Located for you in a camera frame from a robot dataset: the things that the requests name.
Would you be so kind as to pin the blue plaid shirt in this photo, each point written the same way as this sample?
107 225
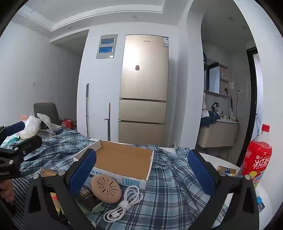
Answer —
172 190

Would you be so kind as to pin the green paper packet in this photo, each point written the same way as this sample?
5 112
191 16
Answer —
97 209

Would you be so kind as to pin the black faucet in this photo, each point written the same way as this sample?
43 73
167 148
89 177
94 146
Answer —
215 106

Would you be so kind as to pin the crumpled white paper bag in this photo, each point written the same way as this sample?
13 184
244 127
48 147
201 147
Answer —
45 118

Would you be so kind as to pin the teal white packet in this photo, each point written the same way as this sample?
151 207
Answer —
11 140

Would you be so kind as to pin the beige round hand warmer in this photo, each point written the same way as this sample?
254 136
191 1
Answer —
106 188

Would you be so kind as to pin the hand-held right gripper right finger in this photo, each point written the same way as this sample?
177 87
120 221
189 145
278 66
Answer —
201 174

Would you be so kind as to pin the cardboard box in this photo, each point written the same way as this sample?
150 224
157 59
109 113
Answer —
123 159

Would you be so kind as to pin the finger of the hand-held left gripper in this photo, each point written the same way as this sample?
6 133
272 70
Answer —
15 128
28 143

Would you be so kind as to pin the gold refrigerator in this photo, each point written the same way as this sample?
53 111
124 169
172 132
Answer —
143 77

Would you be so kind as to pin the person's left hand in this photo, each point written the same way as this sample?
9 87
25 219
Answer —
6 191

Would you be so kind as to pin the red object on floor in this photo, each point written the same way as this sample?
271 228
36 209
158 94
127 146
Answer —
67 123

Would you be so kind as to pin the gold red cigarette pack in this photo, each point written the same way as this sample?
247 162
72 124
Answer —
47 172

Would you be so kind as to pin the small gold cigarette pack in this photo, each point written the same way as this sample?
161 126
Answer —
226 171

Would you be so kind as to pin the bathroom mirror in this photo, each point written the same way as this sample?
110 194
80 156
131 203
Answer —
213 77

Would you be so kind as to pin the black-framed glass door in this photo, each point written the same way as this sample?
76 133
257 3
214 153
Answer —
252 99

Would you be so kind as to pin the grey chair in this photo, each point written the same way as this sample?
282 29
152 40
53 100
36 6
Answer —
48 109

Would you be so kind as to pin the dark blue cloth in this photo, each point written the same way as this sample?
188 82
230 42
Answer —
210 118

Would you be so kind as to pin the dark cigarette pack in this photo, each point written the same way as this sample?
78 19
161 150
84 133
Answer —
86 198

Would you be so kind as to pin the beige fridge magnet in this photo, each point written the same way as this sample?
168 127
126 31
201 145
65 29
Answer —
137 68

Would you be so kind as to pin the beige vanity cabinet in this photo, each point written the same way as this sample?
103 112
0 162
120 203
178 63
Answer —
216 135

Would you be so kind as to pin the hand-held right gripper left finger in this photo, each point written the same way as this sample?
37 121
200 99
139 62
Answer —
84 172

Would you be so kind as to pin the red soda bottle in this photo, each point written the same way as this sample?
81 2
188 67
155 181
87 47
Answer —
256 159

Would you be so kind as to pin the grey wall electrical panel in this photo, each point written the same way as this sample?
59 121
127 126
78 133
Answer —
107 55

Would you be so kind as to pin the wooden wall shelf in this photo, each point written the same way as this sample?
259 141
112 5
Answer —
223 79

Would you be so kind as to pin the translucent white plastic bag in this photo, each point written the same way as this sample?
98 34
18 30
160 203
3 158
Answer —
31 127

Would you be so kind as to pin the dark broom stick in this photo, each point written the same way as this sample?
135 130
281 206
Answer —
109 123

